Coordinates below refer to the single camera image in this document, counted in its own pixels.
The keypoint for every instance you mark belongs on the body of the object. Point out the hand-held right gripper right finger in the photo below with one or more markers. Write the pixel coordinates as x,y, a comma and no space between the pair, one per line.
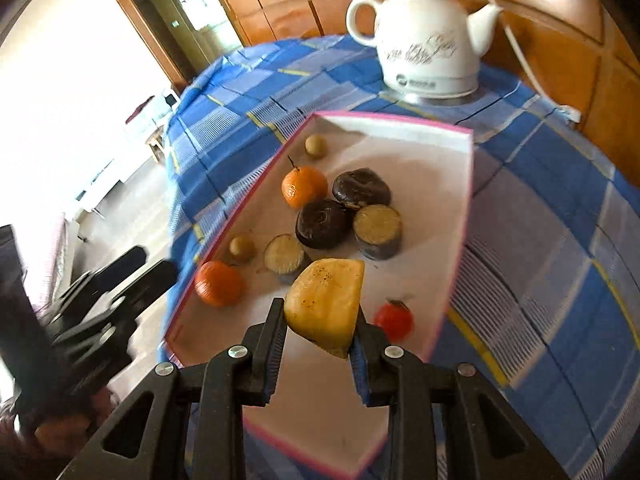
359,377

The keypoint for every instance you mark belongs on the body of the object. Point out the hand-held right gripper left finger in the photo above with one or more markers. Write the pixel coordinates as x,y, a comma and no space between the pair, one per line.
272,360

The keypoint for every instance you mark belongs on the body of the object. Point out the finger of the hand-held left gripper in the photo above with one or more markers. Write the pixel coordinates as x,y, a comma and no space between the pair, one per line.
120,270
150,285

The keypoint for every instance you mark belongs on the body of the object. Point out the red cherry tomato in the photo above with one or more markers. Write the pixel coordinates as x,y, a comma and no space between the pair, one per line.
395,320

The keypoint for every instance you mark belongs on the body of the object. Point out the small mandarin orange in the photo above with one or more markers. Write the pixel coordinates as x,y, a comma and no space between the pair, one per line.
219,284

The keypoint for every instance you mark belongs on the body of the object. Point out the yellow pear piece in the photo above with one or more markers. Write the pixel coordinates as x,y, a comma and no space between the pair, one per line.
325,305

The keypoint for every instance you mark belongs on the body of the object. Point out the small tan longan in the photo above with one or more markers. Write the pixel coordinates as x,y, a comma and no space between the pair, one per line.
316,146
242,248

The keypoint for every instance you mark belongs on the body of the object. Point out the cut sugar cane piece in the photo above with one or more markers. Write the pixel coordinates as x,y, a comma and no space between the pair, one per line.
285,257
377,230

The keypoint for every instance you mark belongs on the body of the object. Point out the dark brown round fruit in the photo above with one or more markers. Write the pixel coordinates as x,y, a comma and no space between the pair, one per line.
361,187
322,222

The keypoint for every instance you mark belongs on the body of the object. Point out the mandarin orange with stem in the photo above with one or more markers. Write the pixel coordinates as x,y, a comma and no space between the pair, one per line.
304,187

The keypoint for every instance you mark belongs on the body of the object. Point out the pink-rimmed white box tray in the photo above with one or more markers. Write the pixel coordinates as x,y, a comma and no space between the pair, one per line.
415,160

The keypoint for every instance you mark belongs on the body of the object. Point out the person's left hand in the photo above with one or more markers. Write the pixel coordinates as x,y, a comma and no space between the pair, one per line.
62,434

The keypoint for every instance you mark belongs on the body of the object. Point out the white low furniture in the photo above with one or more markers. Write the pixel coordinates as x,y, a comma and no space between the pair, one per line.
115,170

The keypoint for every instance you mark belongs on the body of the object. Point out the small wooden stool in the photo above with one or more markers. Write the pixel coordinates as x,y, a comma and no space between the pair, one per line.
157,147

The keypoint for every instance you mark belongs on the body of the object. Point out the blue plaid tablecloth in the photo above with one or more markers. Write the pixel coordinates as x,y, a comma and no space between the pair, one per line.
525,210

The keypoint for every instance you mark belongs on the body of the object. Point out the wooden door with glass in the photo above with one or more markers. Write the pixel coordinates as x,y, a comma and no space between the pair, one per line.
165,10

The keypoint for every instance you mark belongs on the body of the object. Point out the silver kettle base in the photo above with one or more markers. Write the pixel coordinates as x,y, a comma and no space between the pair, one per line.
430,97

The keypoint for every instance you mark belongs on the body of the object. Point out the white power plug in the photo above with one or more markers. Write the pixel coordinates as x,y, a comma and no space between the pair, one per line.
570,112

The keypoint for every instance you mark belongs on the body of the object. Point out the white ceramic electric kettle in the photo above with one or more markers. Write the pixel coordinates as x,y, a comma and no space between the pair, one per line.
425,25

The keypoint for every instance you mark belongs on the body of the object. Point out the wooden wardrobe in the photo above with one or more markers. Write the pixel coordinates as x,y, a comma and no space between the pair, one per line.
550,10

